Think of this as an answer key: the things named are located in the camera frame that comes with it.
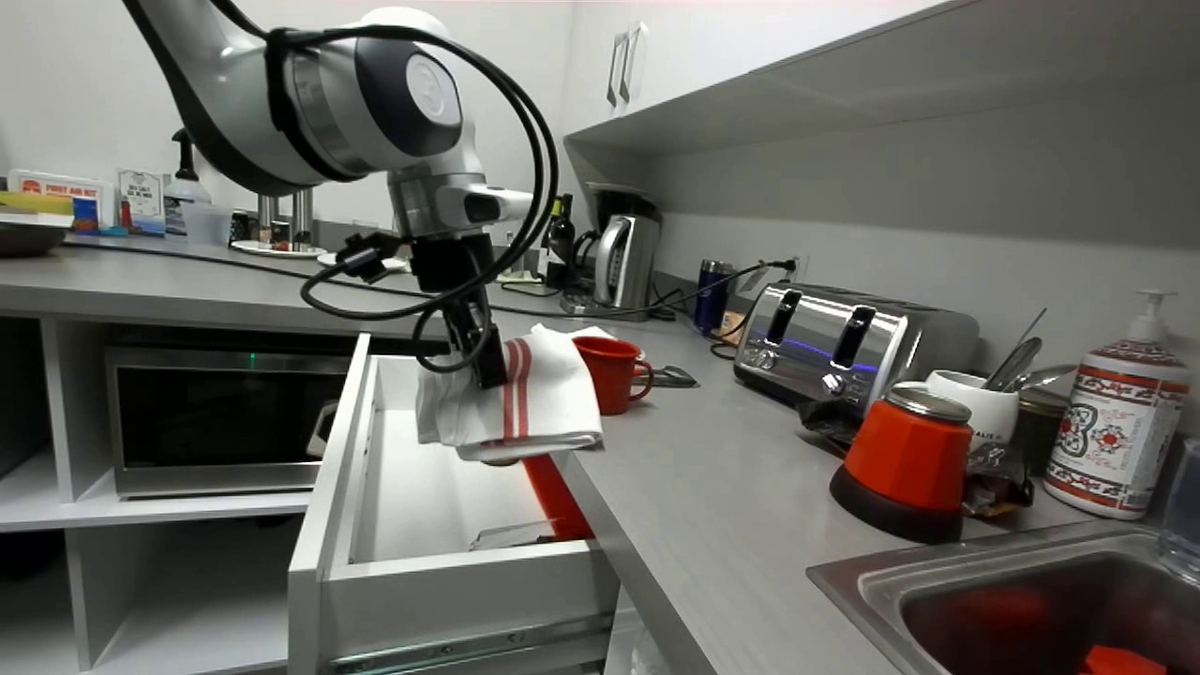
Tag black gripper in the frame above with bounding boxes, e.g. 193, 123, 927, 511
413, 231, 506, 391

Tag white towel with red stripes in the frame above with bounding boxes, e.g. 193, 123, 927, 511
417, 323, 602, 463

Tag white drawer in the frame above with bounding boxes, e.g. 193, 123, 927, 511
288, 333, 616, 675

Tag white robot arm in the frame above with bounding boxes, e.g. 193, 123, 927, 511
122, 0, 557, 386

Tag dark glass bottle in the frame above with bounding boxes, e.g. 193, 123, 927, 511
542, 194, 573, 289

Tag red mug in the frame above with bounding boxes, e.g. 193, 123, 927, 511
578, 338, 652, 416

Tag stainless steel electric kettle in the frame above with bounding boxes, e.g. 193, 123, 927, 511
593, 214, 661, 309

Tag right silver shaker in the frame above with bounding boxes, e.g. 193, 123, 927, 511
288, 186, 311, 248

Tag silver shaker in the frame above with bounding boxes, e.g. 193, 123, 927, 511
254, 194, 276, 243
288, 186, 311, 248

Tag left silver shaker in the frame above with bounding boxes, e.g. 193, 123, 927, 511
254, 194, 276, 243

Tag stainless steel microwave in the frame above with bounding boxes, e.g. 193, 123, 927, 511
106, 347, 348, 499

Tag silver four-slot toaster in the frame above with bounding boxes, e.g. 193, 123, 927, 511
733, 286, 978, 404

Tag black trigger spray bottle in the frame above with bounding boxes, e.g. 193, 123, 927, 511
164, 129, 226, 243

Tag red canister with lid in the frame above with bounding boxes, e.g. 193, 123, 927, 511
827, 381, 971, 542

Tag white utensil holder cup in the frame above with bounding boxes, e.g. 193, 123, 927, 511
927, 366, 1014, 442

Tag white upper cabinets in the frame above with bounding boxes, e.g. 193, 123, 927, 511
567, 0, 1200, 248

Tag patterned ceramic soap dispenser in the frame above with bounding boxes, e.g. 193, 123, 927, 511
1042, 292, 1188, 519

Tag stainless steel sink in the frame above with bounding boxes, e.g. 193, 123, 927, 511
808, 523, 1200, 675

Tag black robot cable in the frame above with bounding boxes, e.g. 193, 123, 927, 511
206, 0, 561, 374

